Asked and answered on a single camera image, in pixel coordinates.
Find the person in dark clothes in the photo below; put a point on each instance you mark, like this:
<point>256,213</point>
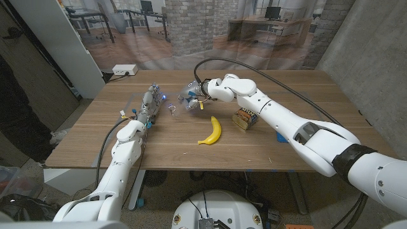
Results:
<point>19,121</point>

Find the grey table leg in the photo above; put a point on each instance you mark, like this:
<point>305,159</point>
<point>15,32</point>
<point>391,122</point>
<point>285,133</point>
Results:
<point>297,194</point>

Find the orange object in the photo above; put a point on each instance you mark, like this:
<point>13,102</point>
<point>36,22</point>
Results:
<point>299,226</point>

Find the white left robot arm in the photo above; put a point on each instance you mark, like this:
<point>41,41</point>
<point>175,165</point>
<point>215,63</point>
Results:
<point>124,152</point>

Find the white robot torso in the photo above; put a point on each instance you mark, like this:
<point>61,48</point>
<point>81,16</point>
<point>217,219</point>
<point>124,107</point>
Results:
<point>219,206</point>

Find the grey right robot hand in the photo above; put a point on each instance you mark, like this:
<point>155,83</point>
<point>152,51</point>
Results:
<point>197,93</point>

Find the printed office backdrop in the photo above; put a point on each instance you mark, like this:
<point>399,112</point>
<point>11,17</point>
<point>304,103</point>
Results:
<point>190,31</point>

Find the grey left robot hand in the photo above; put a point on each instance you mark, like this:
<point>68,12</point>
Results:
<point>149,103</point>

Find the blue ice pack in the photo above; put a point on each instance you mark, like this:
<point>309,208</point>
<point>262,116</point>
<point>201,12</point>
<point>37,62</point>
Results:
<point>280,138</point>

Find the black floor fan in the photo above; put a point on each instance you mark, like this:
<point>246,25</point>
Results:
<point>154,178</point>

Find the white cabinet panel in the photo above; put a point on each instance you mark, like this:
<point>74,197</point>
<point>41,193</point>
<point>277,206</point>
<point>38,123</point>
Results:
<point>63,47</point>

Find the clear plastic water bottle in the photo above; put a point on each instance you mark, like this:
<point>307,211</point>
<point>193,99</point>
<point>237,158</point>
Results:
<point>184,93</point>

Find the black bag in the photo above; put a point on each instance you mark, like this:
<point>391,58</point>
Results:
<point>28,208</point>

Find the yellow toy banana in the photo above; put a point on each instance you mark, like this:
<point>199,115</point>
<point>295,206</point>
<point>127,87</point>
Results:
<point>215,132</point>

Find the clear plastic bin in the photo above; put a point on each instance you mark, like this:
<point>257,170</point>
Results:
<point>16,183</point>

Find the white table leg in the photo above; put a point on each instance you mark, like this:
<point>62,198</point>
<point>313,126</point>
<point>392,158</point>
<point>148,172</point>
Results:
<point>136,191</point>

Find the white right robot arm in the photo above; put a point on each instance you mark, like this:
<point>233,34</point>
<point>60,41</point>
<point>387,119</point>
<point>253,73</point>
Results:
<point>286,117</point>

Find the spam can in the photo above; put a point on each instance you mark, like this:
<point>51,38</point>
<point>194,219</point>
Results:
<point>243,120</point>

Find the white power strip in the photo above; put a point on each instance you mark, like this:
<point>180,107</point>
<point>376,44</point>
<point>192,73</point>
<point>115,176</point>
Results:
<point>124,69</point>

